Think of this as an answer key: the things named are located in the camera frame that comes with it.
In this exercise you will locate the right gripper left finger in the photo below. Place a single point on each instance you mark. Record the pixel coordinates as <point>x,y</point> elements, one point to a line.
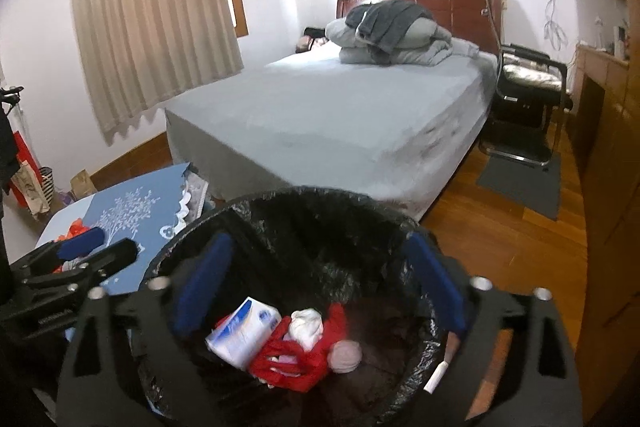
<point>125,365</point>

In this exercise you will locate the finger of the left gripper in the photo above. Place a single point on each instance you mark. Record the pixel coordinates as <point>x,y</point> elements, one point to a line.
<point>81,245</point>
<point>75,269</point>

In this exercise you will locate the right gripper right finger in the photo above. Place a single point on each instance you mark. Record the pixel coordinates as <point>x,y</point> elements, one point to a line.
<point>538,385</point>

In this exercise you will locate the pink white tissue box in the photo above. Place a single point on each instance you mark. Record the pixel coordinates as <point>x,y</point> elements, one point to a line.
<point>239,338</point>

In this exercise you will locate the red plastic bag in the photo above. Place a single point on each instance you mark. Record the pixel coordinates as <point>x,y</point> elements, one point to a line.
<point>290,352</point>

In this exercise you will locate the pink face mask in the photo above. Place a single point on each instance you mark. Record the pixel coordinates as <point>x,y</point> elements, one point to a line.
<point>344,356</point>

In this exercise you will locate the white plastic bag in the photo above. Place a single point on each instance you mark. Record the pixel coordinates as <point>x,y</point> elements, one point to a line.
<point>305,328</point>

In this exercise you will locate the small orange foam net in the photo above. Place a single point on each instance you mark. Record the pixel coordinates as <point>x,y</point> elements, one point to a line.
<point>77,227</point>

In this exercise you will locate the blue printed table cloth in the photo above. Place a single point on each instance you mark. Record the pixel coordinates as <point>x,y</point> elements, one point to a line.
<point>150,209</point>

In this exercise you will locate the brown paper bag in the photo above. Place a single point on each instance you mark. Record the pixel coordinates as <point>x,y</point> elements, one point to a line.
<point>82,185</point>

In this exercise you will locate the striped basket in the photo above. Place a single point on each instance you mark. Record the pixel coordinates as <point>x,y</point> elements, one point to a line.
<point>47,184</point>

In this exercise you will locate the beige tote bag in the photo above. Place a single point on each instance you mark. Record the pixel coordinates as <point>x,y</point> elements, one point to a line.
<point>28,185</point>

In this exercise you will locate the black coat on rack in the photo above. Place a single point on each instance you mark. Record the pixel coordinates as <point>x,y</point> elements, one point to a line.
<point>9,163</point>

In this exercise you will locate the red hanging bag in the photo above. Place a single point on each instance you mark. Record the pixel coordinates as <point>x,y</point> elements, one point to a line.
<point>23,155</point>

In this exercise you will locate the grey floor mat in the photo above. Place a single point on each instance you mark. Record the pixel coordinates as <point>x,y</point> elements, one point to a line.
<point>536,188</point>

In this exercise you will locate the left beige curtain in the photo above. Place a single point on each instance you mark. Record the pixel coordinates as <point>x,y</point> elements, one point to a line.
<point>136,54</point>

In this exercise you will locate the black metal chair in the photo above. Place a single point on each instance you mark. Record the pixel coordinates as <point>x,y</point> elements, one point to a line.
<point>531,89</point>

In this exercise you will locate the dark bag beside bed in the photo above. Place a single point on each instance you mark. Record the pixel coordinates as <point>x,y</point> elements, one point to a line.
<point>311,37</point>

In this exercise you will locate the wooden cabinet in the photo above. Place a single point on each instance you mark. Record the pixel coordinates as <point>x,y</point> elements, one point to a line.
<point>605,137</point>

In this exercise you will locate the grey folded pillows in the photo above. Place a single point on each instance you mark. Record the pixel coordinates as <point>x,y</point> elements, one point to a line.
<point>425,43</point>

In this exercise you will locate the dark grey folded blanket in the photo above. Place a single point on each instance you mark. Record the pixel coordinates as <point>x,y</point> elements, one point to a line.
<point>382,25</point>

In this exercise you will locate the red wooden headboard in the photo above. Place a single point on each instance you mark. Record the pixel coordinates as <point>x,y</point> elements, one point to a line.
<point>478,21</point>

